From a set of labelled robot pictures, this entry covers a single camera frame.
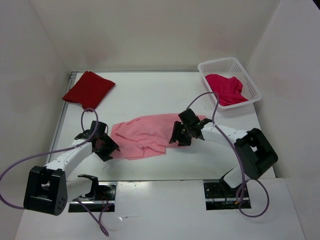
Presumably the white plastic basket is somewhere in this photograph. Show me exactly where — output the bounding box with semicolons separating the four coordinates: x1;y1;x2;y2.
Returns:
197;57;262;111

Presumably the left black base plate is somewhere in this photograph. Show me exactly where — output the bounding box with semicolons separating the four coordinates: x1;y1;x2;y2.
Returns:
68;181;117;213

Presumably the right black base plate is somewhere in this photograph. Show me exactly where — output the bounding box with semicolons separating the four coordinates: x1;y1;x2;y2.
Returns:
203;179;239;211

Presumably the light pink t-shirt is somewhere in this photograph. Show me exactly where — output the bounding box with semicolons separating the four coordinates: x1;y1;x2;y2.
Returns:
110;112;207;161

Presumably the magenta t-shirt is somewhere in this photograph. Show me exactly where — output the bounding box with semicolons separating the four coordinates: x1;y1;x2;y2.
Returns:
205;74;248;107

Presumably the dark red t-shirt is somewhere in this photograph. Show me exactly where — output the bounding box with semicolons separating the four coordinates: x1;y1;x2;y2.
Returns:
62;71;116;110

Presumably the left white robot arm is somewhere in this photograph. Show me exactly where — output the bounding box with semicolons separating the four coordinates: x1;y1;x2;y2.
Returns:
23;120;120;216

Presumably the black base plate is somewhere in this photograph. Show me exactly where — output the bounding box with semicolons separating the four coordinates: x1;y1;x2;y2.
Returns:
203;179;239;211
68;181;117;213

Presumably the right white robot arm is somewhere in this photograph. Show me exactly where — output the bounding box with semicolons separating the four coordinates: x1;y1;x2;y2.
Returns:
169;108;278;189

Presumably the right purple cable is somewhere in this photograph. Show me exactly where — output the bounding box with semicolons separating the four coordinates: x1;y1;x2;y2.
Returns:
186;91;271;218

